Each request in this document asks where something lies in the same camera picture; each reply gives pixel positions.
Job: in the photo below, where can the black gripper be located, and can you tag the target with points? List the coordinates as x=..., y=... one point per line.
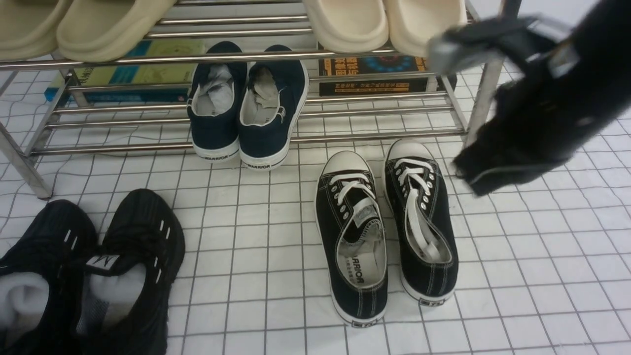
x=540, y=121

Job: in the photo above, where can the black canvas sneaker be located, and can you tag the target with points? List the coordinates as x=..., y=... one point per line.
x=352, y=231
x=416, y=193

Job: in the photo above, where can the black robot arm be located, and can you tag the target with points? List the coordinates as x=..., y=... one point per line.
x=599, y=40

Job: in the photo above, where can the silver metal shoe rack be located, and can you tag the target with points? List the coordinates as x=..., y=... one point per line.
x=71, y=99

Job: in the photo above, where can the navy slip-on shoe right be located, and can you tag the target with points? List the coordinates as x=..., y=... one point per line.
x=275, y=93

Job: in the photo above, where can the navy slip-on shoe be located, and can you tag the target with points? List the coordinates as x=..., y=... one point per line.
x=275, y=93
x=213, y=106

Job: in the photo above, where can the navy slip-on shoe left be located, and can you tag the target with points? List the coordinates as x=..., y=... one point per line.
x=213, y=106

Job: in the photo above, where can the cream slipper right of pair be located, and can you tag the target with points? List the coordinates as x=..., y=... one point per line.
x=412, y=23

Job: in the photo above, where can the cream slipper of pair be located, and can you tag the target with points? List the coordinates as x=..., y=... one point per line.
x=348, y=26
x=412, y=23

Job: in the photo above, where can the cream slipper left of pair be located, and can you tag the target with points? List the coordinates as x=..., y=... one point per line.
x=348, y=26

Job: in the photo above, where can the yellow and blue book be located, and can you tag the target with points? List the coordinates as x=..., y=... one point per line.
x=128, y=74

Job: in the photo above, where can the black mesh sneaker right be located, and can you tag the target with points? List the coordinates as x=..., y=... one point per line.
x=127, y=279

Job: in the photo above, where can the black mesh sneaker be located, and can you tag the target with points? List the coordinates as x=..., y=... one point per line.
x=40, y=285
x=127, y=279

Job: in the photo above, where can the khaki slipper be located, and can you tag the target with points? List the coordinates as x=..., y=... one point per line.
x=28, y=27
x=103, y=30

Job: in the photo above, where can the khaki slipper far left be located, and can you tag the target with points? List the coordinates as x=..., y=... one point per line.
x=28, y=27

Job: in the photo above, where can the black mesh sneaker left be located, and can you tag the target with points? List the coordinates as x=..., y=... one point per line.
x=40, y=285

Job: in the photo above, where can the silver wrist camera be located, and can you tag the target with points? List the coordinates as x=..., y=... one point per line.
x=524, y=40

